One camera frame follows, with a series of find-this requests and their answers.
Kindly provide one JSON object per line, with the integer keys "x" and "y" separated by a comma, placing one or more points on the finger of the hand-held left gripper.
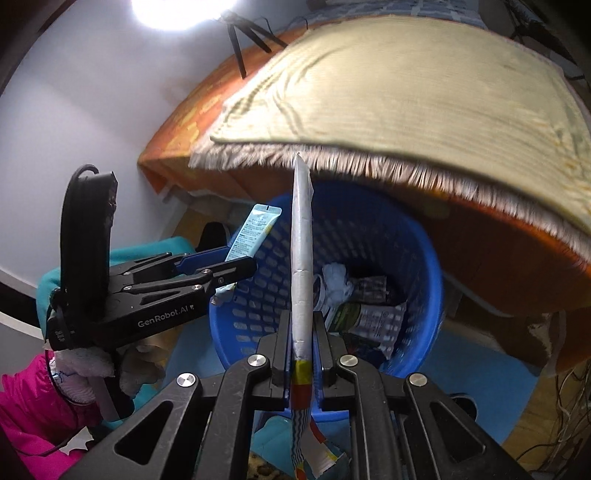
{"x": 198, "y": 259}
{"x": 231, "y": 270}

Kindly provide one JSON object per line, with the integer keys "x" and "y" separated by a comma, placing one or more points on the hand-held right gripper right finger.
{"x": 325, "y": 350}

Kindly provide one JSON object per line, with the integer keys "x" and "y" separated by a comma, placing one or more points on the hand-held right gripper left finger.
{"x": 279, "y": 350}

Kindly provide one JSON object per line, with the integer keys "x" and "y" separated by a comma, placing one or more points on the light blue tube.
{"x": 254, "y": 230}

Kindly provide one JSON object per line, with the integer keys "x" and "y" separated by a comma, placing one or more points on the green and white package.
{"x": 364, "y": 323}

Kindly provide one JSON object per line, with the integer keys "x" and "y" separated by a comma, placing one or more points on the grey foil packet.
{"x": 302, "y": 277}

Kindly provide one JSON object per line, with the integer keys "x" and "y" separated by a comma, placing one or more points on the white tissue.
{"x": 334, "y": 279}

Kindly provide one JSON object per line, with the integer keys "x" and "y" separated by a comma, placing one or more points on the brown chocolate bar wrapper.
{"x": 367, "y": 288}

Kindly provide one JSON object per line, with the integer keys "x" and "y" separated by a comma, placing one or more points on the blue plastic basket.
{"x": 369, "y": 221}

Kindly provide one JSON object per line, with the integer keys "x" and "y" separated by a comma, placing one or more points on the person's left forearm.
{"x": 27, "y": 406}

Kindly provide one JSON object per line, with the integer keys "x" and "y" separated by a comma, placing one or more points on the blue floor mat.
{"x": 461, "y": 369}

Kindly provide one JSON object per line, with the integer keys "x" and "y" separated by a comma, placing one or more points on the black tripod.
{"x": 238, "y": 41}

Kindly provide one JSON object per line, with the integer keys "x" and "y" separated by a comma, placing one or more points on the yellow striped blanket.
{"x": 392, "y": 92}

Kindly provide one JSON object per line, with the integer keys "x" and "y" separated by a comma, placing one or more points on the blue checked blanket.
{"x": 392, "y": 7}

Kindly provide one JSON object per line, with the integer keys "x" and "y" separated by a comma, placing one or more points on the black folding chair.
{"x": 521, "y": 14}

